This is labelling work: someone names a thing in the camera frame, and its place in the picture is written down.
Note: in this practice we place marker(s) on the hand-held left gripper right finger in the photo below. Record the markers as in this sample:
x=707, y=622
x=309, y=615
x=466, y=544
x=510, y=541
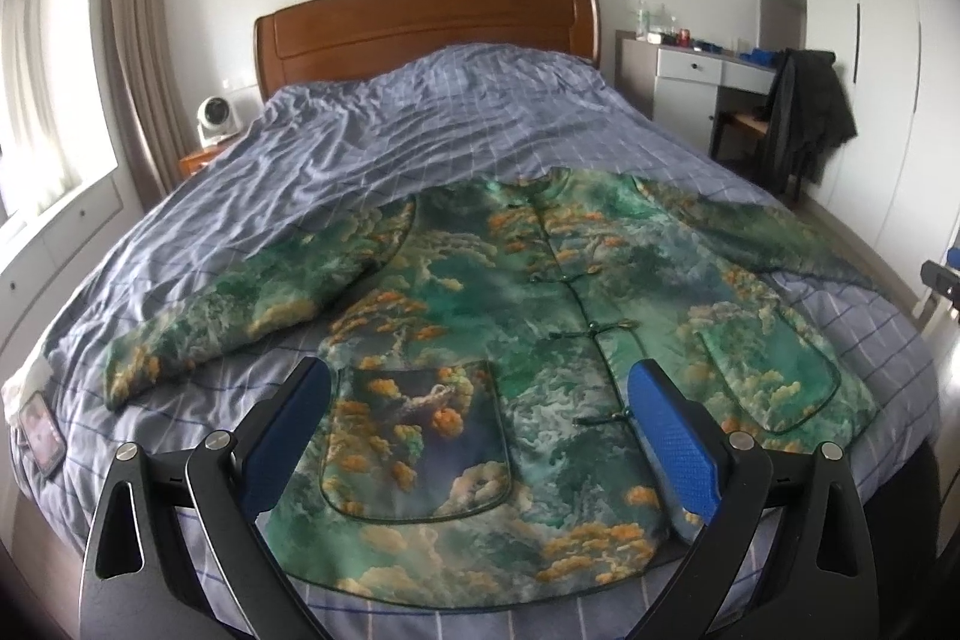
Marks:
x=671, y=437

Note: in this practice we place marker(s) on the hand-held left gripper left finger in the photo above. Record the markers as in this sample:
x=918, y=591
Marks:
x=289, y=437

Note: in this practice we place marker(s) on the green printed jacket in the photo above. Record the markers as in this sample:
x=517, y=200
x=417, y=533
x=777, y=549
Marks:
x=525, y=325

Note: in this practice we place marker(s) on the black jacket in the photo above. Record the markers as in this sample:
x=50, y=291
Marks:
x=802, y=115

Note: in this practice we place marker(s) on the phone with dark case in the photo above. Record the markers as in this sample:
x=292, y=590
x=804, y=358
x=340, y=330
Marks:
x=41, y=434

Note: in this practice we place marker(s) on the white cloth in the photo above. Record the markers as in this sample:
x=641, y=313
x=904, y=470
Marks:
x=19, y=385

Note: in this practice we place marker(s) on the white wardrobe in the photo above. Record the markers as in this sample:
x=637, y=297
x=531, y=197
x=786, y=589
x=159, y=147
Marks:
x=885, y=10

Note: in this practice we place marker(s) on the blue desk items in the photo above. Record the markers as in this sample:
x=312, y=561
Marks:
x=761, y=57

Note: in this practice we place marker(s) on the wooden nightstand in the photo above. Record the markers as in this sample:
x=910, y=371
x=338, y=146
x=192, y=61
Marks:
x=202, y=160

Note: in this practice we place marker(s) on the white window bench cabinet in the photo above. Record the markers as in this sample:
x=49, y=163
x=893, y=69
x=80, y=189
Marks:
x=67, y=235

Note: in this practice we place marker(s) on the white desk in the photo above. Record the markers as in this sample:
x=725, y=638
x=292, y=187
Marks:
x=697, y=70

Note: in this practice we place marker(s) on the white desk fan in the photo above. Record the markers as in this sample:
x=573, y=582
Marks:
x=215, y=119

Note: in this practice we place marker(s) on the bed with blue checked sheet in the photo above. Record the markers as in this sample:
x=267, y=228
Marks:
x=450, y=115

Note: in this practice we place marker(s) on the clear plastic bottle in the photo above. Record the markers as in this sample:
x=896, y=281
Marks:
x=642, y=21

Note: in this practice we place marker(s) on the beige curtain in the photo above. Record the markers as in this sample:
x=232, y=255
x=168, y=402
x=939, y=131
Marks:
x=139, y=48

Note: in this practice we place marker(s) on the wooden headboard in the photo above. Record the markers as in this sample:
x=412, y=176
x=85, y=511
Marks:
x=420, y=21

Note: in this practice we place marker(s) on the white sheer curtain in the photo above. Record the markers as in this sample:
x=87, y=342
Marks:
x=30, y=85

